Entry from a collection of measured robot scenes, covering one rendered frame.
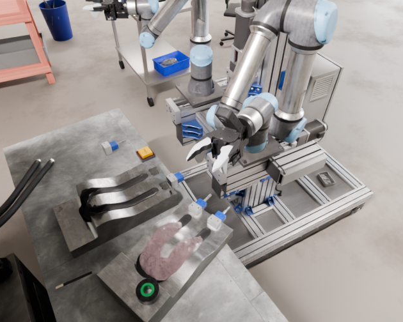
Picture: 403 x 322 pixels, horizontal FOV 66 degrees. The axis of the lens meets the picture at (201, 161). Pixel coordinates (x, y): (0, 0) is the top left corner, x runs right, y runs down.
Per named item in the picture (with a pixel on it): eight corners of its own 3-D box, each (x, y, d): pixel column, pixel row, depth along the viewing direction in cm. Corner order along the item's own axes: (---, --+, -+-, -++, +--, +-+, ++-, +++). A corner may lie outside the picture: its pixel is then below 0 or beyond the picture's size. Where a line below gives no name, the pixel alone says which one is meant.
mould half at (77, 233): (153, 170, 163) (150, 153, 153) (178, 204, 148) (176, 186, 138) (56, 214, 144) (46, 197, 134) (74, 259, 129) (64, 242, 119)
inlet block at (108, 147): (124, 141, 179) (123, 134, 175) (128, 146, 176) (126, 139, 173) (103, 150, 174) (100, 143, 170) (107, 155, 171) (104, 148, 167)
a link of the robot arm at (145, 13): (158, 18, 155) (157, 0, 149) (137, 19, 155) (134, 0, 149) (160, 13, 161) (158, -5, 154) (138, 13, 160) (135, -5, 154)
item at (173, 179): (187, 171, 163) (187, 164, 159) (193, 177, 160) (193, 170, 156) (166, 183, 157) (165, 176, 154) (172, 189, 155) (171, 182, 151)
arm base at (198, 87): (206, 79, 181) (206, 64, 174) (219, 92, 172) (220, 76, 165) (183, 85, 176) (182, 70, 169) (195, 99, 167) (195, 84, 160)
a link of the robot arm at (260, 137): (241, 132, 111) (244, 107, 103) (269, 145, 107) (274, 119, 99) (229, 144, 107) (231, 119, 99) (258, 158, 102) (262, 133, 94)
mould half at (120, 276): (187, 206, 148) (187, 191, 140) (232, 236, 136) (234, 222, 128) (103, 287, 121) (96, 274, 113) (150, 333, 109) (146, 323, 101)
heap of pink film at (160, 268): (175, 218, 136) (174, 207, 130) (207, 241, 128) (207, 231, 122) (130, 262, 122) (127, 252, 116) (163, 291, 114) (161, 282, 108)
